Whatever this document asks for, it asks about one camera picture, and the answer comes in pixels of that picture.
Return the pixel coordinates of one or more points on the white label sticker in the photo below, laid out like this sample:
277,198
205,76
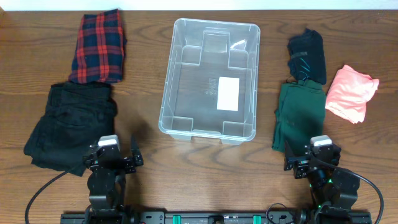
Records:
228,94

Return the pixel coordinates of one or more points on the dark green garment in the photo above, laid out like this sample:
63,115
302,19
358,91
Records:
300,115

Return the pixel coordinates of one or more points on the black pants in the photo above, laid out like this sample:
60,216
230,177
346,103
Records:
76,116

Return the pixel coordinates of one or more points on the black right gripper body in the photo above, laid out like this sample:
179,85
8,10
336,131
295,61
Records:
303,163

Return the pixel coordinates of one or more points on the black garment with teal print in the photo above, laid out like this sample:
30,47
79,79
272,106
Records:
307,58

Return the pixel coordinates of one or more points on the salmon pink garment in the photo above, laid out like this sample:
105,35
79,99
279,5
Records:
349,93

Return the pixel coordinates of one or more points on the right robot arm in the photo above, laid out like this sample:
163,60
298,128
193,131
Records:
333,190

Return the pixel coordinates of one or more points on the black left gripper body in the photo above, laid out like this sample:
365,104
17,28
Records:
127,167

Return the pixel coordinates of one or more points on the clear plastic storage bin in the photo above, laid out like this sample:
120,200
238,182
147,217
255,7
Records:
201,52

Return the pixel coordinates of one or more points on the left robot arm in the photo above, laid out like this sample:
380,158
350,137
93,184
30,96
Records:
107,183

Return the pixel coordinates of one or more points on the black mounting rail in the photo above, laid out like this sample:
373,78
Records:
190,218

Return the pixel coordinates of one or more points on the red navy plaid shirt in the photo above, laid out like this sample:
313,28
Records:
100,49

